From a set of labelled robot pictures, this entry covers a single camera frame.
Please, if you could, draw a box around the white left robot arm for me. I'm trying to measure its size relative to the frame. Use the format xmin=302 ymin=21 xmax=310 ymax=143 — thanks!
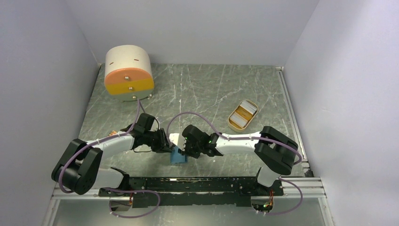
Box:
xmin=51 ymin=113 xmax=174 ymax=195

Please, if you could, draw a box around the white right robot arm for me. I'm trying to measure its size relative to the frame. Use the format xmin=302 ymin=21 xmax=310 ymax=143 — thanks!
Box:
xmin=169 ymin=125 xmax=302 ymax=195

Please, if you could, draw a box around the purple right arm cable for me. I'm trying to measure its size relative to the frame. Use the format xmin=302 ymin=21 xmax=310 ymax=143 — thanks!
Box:
xmin=166 ymin=112 xmax=303 ymax=166

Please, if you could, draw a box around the beige oval card tray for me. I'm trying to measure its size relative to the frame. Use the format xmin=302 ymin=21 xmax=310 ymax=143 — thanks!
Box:
xmin=227 ymin=99 xmax=259 ymax=133

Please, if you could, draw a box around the stack of credit cards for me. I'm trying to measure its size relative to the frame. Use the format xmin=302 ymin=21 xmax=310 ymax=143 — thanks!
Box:
xmin=231 ymin=100 xmax=258 ymax=128

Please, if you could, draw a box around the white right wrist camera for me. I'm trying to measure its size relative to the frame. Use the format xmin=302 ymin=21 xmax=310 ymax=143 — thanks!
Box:
xmin=169 ymin=133 xmax=185 ymax=149

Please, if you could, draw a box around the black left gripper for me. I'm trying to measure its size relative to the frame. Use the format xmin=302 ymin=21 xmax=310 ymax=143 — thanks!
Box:
xmin=144 ymin=128 xmax=174 ymax=153

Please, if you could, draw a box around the orange patterned card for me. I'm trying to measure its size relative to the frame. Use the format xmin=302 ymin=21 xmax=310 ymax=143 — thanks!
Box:
xmin=108 ymin=130 xmax=119 ymax=137

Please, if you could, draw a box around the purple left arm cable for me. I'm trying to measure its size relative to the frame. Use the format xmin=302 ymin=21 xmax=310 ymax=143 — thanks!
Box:
xmin=58 ymin=99 xmax=147 ymax=194

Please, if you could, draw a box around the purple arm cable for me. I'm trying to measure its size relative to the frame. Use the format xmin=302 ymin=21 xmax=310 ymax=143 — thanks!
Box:
xmin=58 ymin=99 xmax=147 ymax=194
xmin=166 ymin=112 xmax=303 ymax=166

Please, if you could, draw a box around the aluminium frame rail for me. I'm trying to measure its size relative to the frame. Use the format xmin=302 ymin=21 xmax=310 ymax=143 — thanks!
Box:
xmin=274 ymin=66 xmax=335 ymax=226

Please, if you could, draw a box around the cream drawer box orange front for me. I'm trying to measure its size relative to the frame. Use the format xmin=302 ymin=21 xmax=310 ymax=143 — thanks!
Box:
xmin=104 ymin=45 xmax=154 ymax=101

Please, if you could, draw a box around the blue leather card holder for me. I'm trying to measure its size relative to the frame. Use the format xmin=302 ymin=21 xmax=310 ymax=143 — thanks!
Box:
xmin=170 ymin=146 xmax=188 ymax=164

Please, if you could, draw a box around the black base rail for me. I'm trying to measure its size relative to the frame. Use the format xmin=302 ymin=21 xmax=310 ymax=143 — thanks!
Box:
xmin=98 ymin=177 xmax=284 ymax=208

